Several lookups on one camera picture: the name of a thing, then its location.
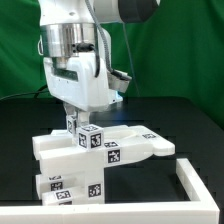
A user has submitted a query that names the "white frame wall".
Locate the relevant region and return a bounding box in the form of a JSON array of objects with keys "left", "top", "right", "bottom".
[{"left": 0, "top": 159, "right": 220, "bottom": 224}]

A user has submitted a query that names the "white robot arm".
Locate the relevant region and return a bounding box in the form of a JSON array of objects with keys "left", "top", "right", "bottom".
[{"left": 38, "top": 0, "right": 161, "bottom": 127}]

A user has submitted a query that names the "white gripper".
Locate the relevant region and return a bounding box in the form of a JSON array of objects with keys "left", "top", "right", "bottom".
[{"left": 44, "top": 53, "right": 118, "bottom": 127}]

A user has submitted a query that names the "black cable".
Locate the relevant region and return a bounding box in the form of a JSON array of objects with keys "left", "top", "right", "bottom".
[{"left": 0, "top": 83, "right": 49, "bottom": 102}]

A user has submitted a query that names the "white chair seat plate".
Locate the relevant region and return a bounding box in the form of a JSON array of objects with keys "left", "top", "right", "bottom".
[{"left": 32, "top": 130, "right": 105, "bottom": 204}]

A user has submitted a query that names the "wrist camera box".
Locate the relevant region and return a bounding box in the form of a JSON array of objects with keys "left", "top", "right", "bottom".
[{"left": 108, "top": 70, "right": 132, "bottom": 93}]

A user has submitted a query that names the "white tagged cube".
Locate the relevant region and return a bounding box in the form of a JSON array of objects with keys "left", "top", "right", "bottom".
[
  {"left": 78, "top": 124, "right": 104, "bottom": 150},
  {"left": 66, "top": 115, "right": 77, "bottom": 135}
]

